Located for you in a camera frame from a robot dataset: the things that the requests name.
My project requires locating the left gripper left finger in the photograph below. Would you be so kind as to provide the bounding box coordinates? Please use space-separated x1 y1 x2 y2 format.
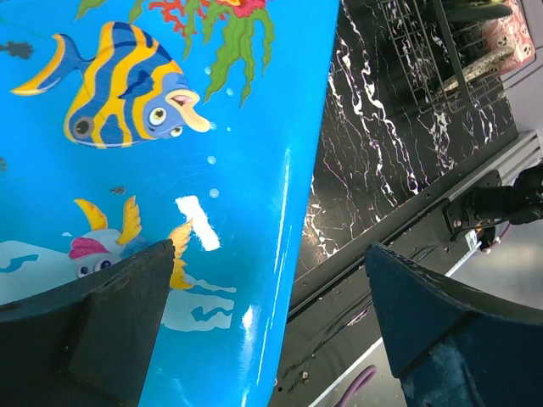
1 240 174 406

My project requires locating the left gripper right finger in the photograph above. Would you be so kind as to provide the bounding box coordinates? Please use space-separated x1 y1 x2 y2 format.
365 243 542 406

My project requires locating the blue fish-print suitcase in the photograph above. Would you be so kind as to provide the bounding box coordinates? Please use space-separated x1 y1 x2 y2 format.
1 1 339 406

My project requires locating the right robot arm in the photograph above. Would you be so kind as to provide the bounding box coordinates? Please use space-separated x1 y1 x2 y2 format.
443 164 542 242

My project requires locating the speckled grey plate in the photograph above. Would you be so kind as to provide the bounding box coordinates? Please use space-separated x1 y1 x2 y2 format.
438 46 514 94

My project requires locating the pink patterned cup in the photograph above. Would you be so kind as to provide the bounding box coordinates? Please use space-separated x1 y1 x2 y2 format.
482 0 536 75

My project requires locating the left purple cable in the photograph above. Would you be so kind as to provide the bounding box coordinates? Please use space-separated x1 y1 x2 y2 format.
334 364 378 407

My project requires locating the black wire basket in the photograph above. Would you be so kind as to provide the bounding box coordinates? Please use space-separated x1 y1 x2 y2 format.
377 1 512 114

